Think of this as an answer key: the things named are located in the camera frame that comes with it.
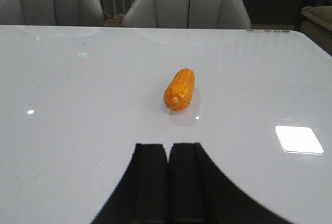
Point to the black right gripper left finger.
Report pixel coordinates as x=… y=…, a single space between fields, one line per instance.
x=141 y=196

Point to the orange toy corn cob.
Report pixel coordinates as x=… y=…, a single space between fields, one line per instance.
x=179 y=92

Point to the brown cushioned seat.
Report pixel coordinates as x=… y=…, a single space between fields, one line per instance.
x=317 y=25

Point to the grey upholstered chair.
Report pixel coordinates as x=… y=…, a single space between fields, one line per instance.
x=52 y=12
x=188 y=14

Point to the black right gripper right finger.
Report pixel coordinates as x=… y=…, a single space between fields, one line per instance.
x=201 y=193

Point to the grey upholstered chair right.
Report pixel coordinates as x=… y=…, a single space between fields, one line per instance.
x=188 y=14

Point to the grey upholstered chair left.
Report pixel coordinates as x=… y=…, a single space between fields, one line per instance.
x=52 y=12

